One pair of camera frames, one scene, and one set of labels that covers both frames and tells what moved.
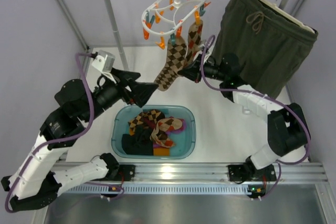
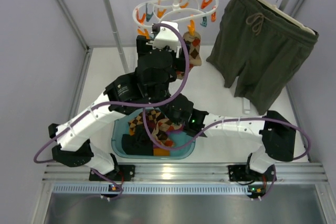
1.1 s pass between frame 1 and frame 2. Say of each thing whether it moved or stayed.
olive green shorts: stayed
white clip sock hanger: moved
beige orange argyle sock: moved
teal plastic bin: stayed
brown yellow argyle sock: stayed
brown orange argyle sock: stayed
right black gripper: moved
